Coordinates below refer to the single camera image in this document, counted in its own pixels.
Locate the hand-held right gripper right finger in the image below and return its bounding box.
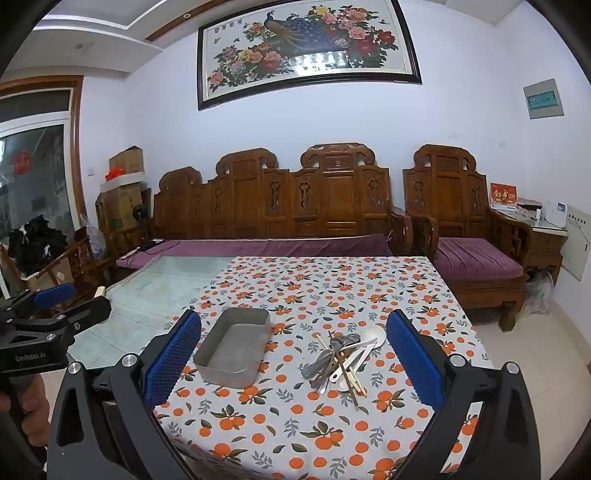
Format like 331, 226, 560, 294
385, 309, 541, 480

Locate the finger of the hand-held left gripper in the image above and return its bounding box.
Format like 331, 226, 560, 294
9, 282, 77, 319
46, 295, 113, 342

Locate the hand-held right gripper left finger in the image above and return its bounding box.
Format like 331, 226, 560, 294
46, 308, 204, 480

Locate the large white spoon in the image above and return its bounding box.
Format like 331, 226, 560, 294
331, 324, 387, 382

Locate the metal tray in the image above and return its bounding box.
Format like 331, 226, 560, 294
193, 307, 273, 388

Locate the person's left hand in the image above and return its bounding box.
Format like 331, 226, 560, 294
21, 372, 51, 446

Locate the wooden chair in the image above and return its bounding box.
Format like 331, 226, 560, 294
55, 226, 112, 301

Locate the black cloth pile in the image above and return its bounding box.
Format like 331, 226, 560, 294
8, 215, 69, 273

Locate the crumpled plastic bag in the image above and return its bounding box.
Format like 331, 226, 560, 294
81, 215, 109, 259

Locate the large cardboard box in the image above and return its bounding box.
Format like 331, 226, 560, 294
96, 185, 151, 232

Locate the glass sliding door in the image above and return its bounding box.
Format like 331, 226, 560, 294
0, 76, 86, 296

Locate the orange print tablecloth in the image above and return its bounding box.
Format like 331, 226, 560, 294
152, 255, 492, 480

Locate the purple armchair cushion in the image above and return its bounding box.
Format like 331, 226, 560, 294
434, 237, 525, 282

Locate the long purple sofa cushion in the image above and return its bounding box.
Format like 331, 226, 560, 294
115, 233, 393, 271

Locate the white flat box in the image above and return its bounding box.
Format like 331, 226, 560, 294
99, 173, 147, 192

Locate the red door ornament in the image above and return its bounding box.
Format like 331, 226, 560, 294
11, 150, 33, 176

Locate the clear plastic bag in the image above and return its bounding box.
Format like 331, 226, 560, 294
524, 270, 555, 317

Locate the small cardboard box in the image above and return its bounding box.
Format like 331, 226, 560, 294
109, 146, 145, 175

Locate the carved wooden armchair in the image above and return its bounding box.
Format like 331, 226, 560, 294
402, 144, 532, 332

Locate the wooden side table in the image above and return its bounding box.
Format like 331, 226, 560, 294
492, 208, 568, 284

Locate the red desk calendar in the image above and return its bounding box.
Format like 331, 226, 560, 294
489, 182, 518, 210

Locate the carved wooden sofa bench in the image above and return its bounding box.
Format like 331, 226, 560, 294
95, 142, 414, 278

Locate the framed peacock flower painting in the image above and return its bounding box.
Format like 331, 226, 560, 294
196, 0, 423, 112

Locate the white wall cabinet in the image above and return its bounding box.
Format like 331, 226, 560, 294
566, 205, 591, 281

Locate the grey wall electrical panel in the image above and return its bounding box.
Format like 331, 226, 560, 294
523, 78, 565, 120

